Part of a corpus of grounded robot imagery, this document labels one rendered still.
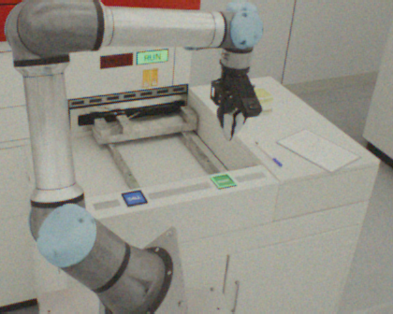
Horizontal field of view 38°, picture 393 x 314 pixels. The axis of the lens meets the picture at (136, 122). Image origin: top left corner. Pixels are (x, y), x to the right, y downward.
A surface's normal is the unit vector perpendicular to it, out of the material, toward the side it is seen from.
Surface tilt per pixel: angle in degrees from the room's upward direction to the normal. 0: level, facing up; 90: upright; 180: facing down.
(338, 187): 90
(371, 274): 0
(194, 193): 0
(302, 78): 90
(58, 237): 41
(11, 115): 90
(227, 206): 90
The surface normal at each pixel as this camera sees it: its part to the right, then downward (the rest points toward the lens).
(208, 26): 0.41, 0.01
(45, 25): -0.26, 0.15
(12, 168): 0.33, 0.47
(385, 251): 0.03, -0.87
